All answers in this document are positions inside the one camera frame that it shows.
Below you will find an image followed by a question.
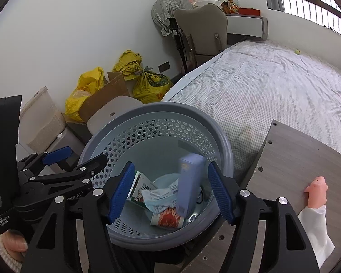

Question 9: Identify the grey perforated plastic basket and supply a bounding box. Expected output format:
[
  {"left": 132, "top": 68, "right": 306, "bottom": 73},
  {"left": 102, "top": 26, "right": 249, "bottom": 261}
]
[{"left": 78, "top": 102, "right": 234, "bottom": 246}]

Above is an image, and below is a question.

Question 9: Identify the grey cloth cover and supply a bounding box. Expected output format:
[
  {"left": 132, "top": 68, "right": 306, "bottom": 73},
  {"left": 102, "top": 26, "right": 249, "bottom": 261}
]
[{"left": 151, "top": 0, "right": 194, "bottom": 36}]

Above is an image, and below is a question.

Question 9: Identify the black stand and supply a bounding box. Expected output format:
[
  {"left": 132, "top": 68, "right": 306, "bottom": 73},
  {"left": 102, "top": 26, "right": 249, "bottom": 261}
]
[{"left": 169, "top": 18, "right": 188, "bottom": 71}]

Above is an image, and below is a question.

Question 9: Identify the brown cardboard box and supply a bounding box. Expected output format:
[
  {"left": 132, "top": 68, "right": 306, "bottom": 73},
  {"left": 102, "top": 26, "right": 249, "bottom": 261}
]
[{"left": 78, "top": 72, "right": 134, "bottom": 124}]

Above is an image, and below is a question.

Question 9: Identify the barred window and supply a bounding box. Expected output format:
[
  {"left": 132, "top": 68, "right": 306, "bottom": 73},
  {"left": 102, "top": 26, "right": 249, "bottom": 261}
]
[{"left": 261, "top": 0, "right": 341, "bottom": 42}]

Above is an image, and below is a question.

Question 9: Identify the person's left forearm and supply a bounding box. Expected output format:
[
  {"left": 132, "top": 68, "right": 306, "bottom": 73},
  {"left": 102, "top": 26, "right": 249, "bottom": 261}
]
[{"left": 0, "top": 235, "right": 23, "bottom": 273}]

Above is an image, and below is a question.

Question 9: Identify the purple cartoon box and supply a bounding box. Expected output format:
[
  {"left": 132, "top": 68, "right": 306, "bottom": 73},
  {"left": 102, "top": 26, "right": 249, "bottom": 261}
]
[{"left": 176, "top": 153, "right": 206, "bottom": 219}]

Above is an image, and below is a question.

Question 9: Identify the red printed paper cup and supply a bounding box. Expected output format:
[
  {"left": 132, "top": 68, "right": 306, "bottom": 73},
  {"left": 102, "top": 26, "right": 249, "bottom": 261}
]
[{"left": 150, "top": 207, "right": 186, "bottom": 229}]

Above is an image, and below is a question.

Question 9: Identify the colourful toy figure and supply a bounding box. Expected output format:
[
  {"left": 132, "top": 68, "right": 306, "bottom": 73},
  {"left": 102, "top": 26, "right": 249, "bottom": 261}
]
[{"left": 220, "top": 0, "right": 240, "bottom": 15}]

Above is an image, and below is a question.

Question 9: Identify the white container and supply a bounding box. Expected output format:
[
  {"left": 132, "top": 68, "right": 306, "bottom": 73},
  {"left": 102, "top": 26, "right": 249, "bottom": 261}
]
[{"left": 192, "top": 0, "right": 222, "bottom": 8}]

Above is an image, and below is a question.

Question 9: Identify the bed with checked sheet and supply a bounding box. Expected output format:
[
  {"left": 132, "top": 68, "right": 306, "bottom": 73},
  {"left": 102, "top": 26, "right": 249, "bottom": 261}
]
[{"left": 162, "top": 40, "right": 341, "bottom": 177}]

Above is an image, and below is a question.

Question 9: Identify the grey upholstered chair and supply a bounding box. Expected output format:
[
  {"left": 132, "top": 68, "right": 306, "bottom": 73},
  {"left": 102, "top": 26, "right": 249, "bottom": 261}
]
[{"left": 174, "top": 3, "right": 228, "bottom": 67}]

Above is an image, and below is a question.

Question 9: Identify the person's left hand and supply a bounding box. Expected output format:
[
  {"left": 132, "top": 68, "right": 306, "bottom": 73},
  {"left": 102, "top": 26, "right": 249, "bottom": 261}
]
[{"left": 1, "top": 230, "right": 29, "bottom": 263}]

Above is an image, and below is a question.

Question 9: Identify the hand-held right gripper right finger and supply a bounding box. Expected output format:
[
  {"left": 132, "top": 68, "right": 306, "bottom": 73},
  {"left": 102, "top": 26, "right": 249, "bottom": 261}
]
[{"left": 207, "top": 162, "right": 321, "bottom": 273}]

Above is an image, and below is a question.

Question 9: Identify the grey wall desk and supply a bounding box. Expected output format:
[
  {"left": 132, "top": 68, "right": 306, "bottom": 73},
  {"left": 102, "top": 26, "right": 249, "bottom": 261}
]
[{"left": 226, "top": 14, "right": 269, "bottom": 44}]

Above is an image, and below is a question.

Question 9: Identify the white plastic packet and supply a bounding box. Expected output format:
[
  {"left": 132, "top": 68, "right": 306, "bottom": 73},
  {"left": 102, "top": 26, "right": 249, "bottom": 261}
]
[{"left": 141, "top": 186, "right": 179, "bottom": 214}]

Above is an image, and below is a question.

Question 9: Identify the beige stool seat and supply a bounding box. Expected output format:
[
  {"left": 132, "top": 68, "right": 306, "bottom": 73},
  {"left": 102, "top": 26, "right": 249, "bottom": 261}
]
[{"left": 87, "top": 96, "right": 144, "bottom": 135}]

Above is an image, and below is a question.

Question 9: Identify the yellow bag with green print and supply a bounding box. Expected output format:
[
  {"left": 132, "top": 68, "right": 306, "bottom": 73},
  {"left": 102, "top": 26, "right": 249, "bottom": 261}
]
[{"left": 132, "top": 68, "right": 174, "bottom": 104}]

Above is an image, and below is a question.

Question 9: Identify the large yellow plastic bag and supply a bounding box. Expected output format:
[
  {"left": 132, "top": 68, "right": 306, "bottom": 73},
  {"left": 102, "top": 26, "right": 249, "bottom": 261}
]
[{"left": 65, "top": 67, "right": 105, "bottom": 123}]

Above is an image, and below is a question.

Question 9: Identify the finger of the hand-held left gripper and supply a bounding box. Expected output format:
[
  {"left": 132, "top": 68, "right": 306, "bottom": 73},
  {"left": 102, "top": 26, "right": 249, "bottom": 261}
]
[
  {"left": 19, "top": 146, "right": 73, "bottom": 174},
  {"left": 31, "top": 153, "right": 109, "bottom": 190}
]

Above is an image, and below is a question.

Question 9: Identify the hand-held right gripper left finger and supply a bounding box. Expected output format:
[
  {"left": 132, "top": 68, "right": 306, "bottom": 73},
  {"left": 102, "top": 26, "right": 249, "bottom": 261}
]
[{"left": 20, "top": 162, "right": 154, "bottom": 273}]

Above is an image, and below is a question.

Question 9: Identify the small yellow plastic bag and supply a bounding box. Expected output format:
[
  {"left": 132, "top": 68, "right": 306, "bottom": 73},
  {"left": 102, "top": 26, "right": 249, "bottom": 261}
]
[{"left": 112, "top": 50, "right": 144, "bottom": 81}]

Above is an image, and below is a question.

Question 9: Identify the green and white medicine box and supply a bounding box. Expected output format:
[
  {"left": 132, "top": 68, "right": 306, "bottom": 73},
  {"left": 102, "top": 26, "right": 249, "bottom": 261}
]
[{"left": 127, "top": 171, "right": 158, "bottom": 207}]

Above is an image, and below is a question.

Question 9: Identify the beige storage box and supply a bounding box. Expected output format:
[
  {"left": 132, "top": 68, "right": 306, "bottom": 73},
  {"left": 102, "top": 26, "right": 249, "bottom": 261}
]
[{"left": 18, "top": 86, "right": 67, "bottom": 154}]

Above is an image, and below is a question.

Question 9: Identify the red box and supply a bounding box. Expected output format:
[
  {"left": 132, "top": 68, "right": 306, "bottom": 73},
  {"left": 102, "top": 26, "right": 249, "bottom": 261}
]
[{"left": 239, "top": 7, "right": 261, "bottom": 16}]

